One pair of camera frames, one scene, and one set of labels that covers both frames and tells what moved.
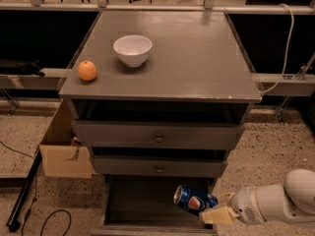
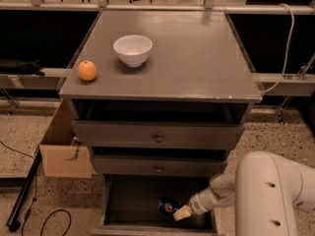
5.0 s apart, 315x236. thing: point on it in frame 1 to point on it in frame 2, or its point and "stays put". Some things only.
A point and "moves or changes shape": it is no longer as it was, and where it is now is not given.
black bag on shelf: [22, 67] stays put
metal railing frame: [100, 4] stays put
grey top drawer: [159, 125] stays put
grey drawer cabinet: [151, 129] stays put
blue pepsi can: [194, 200] moves or changes shape
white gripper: [246, 205] to [197, 204]
